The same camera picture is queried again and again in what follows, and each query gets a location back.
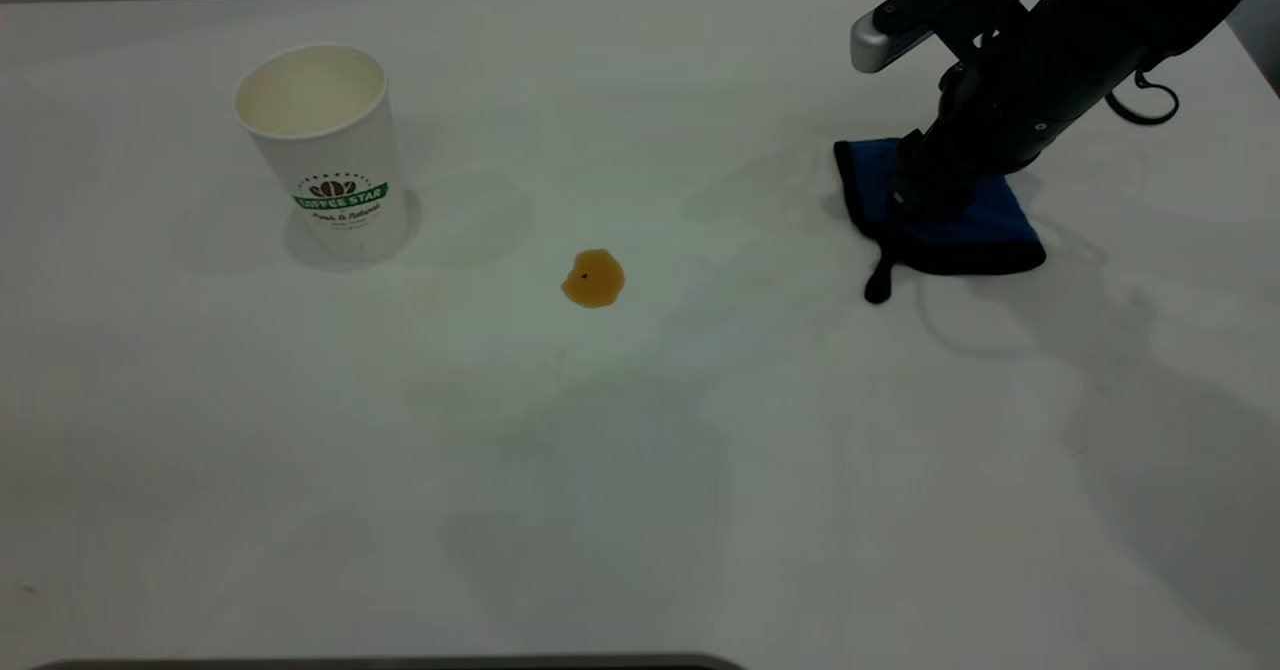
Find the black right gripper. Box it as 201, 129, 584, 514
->
888, 0, 1111, 216

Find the blue cloth with black trim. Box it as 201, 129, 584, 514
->
832, 136, 1047, 307

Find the white paper coffee cup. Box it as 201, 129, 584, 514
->
232, 42, 411, 263

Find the brown coffee spill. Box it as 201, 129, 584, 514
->
560, 248, 626, 308

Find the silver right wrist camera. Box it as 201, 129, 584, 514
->
850, 0, 1031, 76

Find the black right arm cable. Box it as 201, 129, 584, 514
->
1105, 68, 1181, 127

